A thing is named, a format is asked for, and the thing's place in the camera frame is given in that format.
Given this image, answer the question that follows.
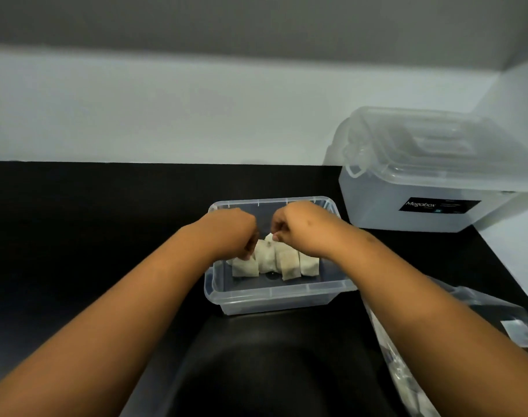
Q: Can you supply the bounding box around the small clear bin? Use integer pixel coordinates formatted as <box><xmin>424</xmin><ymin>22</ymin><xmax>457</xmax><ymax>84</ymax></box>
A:
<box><xmin>204</xmin><ymin>196</ymin><xmax>358</xmax><ymax>317</ymax></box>

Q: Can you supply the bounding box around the person's left hand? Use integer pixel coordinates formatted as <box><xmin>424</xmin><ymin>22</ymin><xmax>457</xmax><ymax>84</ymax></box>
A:
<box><xmin>194</xmin><ymin>208</ymin><xmax>259</xmax><ymax>261</ymax></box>

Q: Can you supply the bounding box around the large translucent storage container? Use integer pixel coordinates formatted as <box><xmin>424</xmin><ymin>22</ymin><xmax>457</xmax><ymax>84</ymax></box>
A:
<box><xmin>338</xmin><ymin>169</ymin><xmax>517</xmax><ymax>234</ymax></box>

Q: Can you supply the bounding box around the person's left forearm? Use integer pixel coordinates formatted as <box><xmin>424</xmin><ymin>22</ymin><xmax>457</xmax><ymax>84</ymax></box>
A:
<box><xmin>0</xmin><ymin>225</ymin><xmax>221</xmax><ymax>417</ymax></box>

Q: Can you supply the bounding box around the translucent lid with handle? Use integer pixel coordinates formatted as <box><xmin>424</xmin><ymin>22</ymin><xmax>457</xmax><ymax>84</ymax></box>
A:
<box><xmin>324</xmin><ymin>106</ymin><xmax>528</xmax><ymax>194</ymax></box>

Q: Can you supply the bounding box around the person's right hand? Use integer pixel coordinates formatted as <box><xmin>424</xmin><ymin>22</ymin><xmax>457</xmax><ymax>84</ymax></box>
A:
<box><xmin>270</xmin><ymin>200</ymin><xmax>341</xmax><ymax>259</ymax></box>

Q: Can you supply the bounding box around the clear plastic bag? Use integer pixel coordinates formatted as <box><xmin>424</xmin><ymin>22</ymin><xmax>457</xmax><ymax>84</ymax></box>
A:
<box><xmin>361</xmin><ymin>277</ymin><xmax>528</xmax><ymax>417</ymax></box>

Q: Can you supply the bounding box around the group of white paper pouches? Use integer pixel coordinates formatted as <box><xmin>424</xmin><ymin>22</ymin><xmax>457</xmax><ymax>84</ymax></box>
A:
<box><xmin>227</xmin><ymin>233</ymin><xmax>320</xmax><ymax>281</ymax></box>

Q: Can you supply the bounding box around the person's right forearm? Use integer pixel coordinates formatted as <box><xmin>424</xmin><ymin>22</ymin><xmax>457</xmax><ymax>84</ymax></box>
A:
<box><xmin>320</xmin><ymin>221</ymin><xmax>528</xmax><ymax>417</ymax></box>

